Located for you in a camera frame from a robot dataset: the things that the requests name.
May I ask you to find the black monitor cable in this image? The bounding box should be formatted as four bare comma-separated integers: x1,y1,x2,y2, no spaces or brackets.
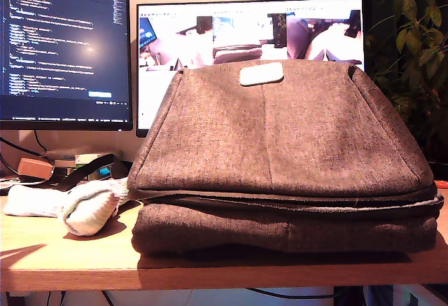
0,137,43,158
33,130,48,153

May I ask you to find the green leafy houseplant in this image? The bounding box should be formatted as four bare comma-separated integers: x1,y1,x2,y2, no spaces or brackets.
363,0,448,163

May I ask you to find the black flat device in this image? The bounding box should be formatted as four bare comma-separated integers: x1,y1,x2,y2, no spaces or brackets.
0,175,53,195

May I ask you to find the grey fabric backpack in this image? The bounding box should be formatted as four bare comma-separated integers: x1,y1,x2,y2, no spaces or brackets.
48,60,445,256

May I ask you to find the stack of pale books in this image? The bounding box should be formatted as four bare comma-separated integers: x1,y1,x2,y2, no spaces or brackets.
41,147,124,180

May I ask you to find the black cable under table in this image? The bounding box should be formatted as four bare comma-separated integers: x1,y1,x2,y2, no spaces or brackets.
244,287,337,300

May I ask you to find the monitor with white screen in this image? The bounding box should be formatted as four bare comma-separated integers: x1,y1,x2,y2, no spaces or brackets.
135,0,365,138

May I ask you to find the white pair of socks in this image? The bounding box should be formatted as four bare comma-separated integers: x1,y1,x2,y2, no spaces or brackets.
3,176,130,237

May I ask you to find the monitor with dark code screen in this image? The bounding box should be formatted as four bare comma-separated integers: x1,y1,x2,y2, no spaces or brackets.
0,0,134,132

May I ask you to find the small brown cardboard box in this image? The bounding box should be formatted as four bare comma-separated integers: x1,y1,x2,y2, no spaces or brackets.
17,158,54,180

